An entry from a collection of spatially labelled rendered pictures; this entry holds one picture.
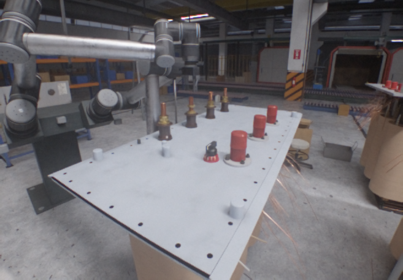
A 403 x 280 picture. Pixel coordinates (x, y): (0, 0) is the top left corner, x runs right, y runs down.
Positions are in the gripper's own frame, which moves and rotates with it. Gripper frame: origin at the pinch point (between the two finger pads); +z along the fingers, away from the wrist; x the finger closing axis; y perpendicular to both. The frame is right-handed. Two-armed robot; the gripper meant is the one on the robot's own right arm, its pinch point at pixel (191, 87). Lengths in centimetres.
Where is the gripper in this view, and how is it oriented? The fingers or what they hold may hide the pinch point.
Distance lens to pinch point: 129.2
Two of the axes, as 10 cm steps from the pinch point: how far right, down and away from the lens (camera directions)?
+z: 0.0, 9.5, 3.1
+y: -8.0, 1.9, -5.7
